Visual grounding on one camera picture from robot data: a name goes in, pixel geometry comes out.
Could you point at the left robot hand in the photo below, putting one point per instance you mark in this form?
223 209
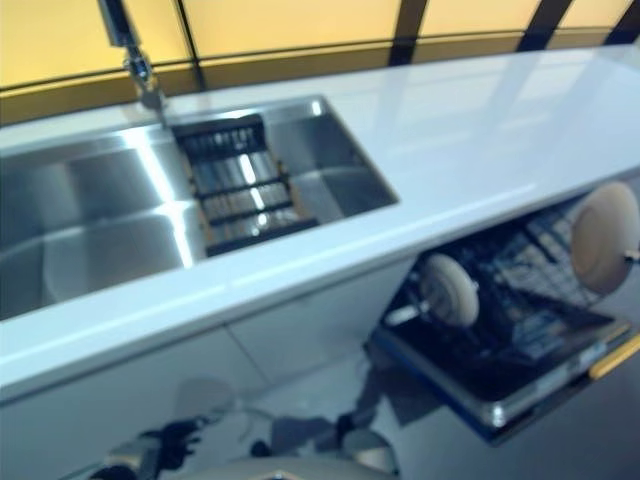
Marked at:
172 442

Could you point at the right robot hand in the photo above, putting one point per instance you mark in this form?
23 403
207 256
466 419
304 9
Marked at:
633 256

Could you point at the cream round plate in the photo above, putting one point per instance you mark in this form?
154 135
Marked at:
450 292
600 240

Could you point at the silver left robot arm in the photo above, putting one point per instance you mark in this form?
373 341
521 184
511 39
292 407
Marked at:
125 460

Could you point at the white glossy cabinet door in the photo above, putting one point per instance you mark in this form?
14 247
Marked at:
320 320
115 395

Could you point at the dark left robot foot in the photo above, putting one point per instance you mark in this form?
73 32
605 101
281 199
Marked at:
260 446

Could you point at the dark robot foot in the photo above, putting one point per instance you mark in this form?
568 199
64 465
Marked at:
260 446
346 423

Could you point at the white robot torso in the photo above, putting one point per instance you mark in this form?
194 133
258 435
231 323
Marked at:
270 474

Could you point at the dark right robot foot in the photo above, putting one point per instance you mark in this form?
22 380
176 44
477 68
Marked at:
346 423

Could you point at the white right robot leg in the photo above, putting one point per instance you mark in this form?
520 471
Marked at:
372 452

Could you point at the black sink dish rack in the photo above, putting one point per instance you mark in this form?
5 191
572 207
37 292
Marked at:
260 242

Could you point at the stainless steel sink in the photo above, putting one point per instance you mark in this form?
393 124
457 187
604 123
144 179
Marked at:
100 225

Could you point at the chrome kitchen faucet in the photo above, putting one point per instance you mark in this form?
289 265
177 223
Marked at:
120 25

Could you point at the dark window frame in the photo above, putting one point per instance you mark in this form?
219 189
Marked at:
412 25

